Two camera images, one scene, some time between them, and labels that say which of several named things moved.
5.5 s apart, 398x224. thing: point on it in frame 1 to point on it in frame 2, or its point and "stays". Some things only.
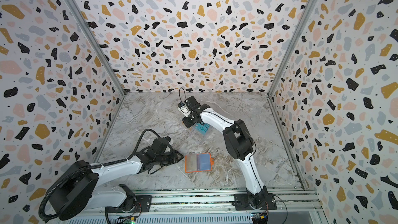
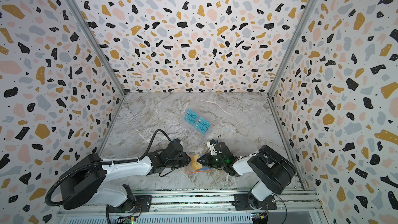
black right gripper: x=189 y=121 to x=213 y=158
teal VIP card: x=202 y=128 stays
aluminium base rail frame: x=279 y=206 stays
